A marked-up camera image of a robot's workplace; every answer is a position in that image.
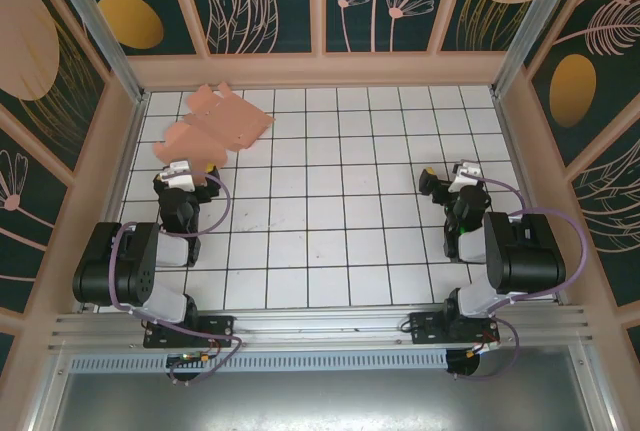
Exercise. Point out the aluminium corner post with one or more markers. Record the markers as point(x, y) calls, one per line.
point(95, 16)
point(540, 16)

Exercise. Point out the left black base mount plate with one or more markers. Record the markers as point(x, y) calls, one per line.
point(220, 326)

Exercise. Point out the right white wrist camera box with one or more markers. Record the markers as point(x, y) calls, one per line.
point(467, 173)

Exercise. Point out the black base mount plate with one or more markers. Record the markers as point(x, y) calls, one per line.
point(220, 326)
point(425, 331)

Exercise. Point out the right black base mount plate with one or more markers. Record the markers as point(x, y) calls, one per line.
point(425, 331)

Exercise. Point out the right aluminium corner post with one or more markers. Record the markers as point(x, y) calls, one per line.
point(540, 16)

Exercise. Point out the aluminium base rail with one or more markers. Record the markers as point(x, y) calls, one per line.
point(320, 326)

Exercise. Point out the left aluminium corner post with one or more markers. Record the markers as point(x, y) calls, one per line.
point(95, 16)

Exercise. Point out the grey metal sheet panel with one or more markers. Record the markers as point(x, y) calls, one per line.
point(320, 401)

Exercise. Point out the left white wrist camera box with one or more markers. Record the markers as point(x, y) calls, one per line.
point(180, 178)

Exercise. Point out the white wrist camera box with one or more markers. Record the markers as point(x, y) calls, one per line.
point(180, 178)
point(467, 173)

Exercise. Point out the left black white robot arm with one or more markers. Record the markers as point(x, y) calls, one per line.
point(120, 271)

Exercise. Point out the small green circuit board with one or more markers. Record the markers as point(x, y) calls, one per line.
point(189, 357)

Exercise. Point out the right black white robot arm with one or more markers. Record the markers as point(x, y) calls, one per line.
point(525, 261)

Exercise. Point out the pink paper box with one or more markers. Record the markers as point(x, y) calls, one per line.
point(225, 121)

